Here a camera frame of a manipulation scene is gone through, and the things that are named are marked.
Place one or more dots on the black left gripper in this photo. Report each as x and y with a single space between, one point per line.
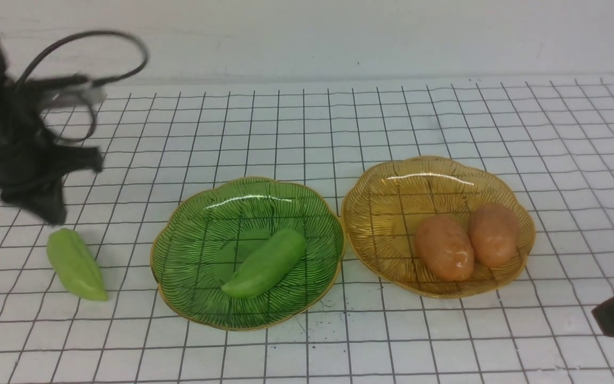
32 162

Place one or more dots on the orange potato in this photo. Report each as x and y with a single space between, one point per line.
494 230
444 247

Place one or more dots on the long green gourd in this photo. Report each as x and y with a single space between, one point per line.
265 261

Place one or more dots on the short green gourd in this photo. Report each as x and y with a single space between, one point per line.
75 265

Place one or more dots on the green glass plate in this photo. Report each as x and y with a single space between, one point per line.
194 254

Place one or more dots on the checkered white tablecloth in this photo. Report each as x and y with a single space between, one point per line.
551 140

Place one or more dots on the amber glass plate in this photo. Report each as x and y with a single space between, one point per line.
383 210

